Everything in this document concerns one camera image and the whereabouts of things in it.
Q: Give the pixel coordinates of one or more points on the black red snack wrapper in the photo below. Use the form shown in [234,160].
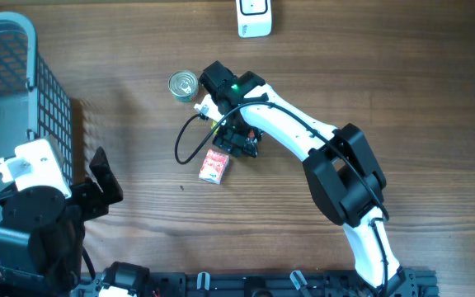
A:
[251,145]

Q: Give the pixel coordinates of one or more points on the red white small carton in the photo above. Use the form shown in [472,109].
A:
[214,166]

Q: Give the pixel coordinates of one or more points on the white barcode scanner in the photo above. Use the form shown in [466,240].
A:
[254,18]

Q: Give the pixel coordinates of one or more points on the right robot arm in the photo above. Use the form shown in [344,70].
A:
[343,175]

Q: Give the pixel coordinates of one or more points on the green labelled round container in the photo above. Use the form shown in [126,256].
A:
[183,85]

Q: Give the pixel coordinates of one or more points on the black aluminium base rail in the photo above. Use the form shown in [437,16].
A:
[325,284]

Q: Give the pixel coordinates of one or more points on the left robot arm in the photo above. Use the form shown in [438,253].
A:
[41,240]

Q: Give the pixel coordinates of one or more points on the grey plastic mesh basket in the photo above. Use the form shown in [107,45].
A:
[32,102]

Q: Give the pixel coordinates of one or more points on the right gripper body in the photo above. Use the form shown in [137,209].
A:
[235,131]

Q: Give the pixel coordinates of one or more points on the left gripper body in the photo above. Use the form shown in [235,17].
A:
[88,197]

